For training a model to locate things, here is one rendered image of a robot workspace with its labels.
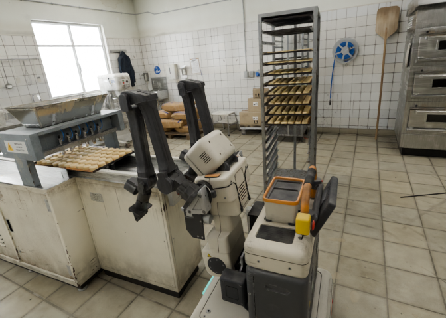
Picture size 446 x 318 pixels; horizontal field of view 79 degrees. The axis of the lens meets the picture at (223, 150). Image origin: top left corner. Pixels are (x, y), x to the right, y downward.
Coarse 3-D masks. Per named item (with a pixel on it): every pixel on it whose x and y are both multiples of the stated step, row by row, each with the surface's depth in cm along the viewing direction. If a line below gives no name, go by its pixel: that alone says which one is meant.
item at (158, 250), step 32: (96, 192) 173; (128, 192) 160; (160, 192) 150; (96, 224) 184; (128, 224) 171; (160, 224) 159; (128, 256) 182; (160, 256) 169; (192, 256) 188; (160, 288) 185
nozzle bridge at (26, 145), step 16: (112, 112) 203; (16, 128) 171; (32, 128) 166; (48, 128) 162; (64, 128) 169; (80, 128) 188; (96, 128) 201; (112, 128) 210; (0, 144) 164; (16, 144) 157; (32, 144) 151; (48, 144) 168; (64, 144) 175; (112, 144) 222; (16, 160) 163; (32, 160) 156; (32, 176) 162
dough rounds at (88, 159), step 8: (72, 152) 202; (80, 152) 199; (88, 152) 201; (96, 152) 196; (104, 152) 194; (112, 152) 193; (120, 152) 195; (128, 152) 193; (40, 160) 189; (48, 160) 187; (56, 160) 187; (64, 160) 185; (72, 160) 184; (80, 160) 188; (88, 160) 183; (96, 160) 181; (104, 160) 178; (112, 160) 179; (64, 168) 175; (72, 168) 173; (80, 168) 171; (88, 168) 169; (96, 168) 167
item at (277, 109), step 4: (276, 108) 271; (280, 108) 270; (284, 108) 273; (288, 108) 266; (292, 108) 265; (296, 108) 268; (300, 108) 261; (304, 108) 261; (308, 108) 258; (272, 112) 254; (276, 112) 253; (280, 112) 253; (284, 112) 250; (288, 112) 258; (292, 112) 248; (296, 112) 247; (300, 112) 245; (304, 112) 244; (308, 112) 249
